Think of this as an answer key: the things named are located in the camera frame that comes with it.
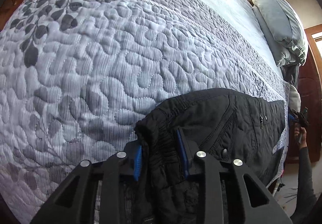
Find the wooden door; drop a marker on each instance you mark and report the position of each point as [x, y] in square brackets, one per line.
[309, 87]

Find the right hand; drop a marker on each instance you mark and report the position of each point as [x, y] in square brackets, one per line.
[300, 136]

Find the white fleece blanket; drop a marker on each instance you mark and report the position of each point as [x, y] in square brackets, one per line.
[294, 99]

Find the right forearm dark sleeve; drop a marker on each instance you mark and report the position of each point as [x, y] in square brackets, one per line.
[306, 198]

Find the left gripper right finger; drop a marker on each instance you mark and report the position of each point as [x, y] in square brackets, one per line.
[229, 192]

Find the grey quilted floral bedspread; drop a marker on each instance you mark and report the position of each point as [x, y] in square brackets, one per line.
[67, 66]

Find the grey-green duvet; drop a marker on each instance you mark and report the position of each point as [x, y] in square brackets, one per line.
[283, 31]

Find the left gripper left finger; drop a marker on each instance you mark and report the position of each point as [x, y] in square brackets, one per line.
[97, 186]

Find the black pants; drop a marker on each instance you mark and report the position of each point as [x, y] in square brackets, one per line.
[224, 123]

